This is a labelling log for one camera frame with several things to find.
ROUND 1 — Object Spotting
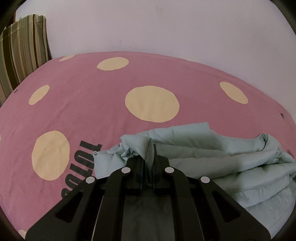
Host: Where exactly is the light blue quilted jacket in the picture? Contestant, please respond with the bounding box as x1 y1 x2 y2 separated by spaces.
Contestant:
93 123 295 236

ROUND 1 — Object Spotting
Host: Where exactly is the pink polka dot bedspread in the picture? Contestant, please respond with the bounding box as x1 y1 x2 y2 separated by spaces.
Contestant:
1 52 295 235

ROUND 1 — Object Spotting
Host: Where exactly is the striped fabric headboard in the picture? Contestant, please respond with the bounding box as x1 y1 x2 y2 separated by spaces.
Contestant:
0 14 52 104

